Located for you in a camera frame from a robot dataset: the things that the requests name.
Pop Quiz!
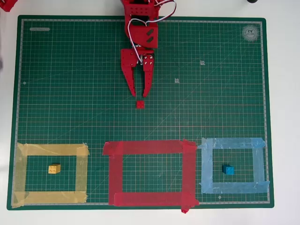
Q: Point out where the red tape square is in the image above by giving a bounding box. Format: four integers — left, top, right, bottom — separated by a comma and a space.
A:
102, 139, 200, 214

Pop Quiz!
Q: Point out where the yellow tape square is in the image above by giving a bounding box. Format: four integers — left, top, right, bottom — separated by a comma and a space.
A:
11, 142, 90, 209

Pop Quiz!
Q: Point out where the blue tape square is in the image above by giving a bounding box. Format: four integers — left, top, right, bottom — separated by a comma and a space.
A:
197, 137, 270, 195

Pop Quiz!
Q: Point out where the blue toy brick cube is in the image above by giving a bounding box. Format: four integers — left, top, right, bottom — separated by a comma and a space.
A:
222, 164, 235, 176

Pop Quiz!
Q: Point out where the green cutting mat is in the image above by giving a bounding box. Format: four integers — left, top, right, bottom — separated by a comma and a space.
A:
6, 15, 275, 211

